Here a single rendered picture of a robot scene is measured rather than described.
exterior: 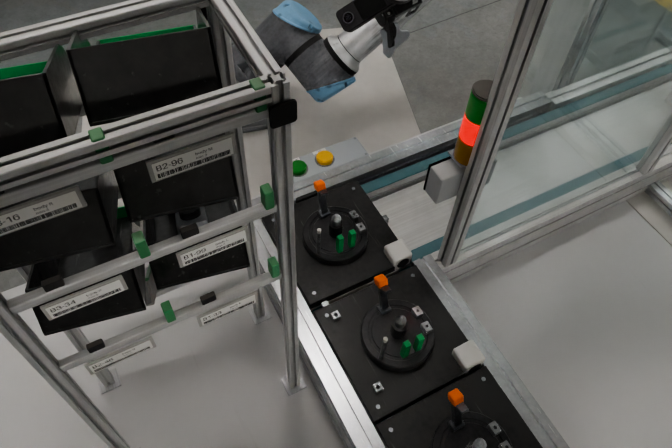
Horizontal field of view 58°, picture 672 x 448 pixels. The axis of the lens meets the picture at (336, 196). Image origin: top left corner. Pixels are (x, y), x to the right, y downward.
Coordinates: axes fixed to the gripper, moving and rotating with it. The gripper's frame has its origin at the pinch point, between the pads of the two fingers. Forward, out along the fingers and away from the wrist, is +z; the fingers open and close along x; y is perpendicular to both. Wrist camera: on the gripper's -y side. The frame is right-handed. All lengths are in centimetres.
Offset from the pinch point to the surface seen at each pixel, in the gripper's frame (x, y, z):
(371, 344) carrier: -56, -34, -10
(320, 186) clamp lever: -24.7, -25.9, 0.5
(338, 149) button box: -18.0, -14.4, 19.9
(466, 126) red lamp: -29.0, -4.9, -30.1
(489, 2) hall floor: 30, 146, 197
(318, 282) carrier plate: -42, -36, 0
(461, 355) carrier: -65, -20, -13
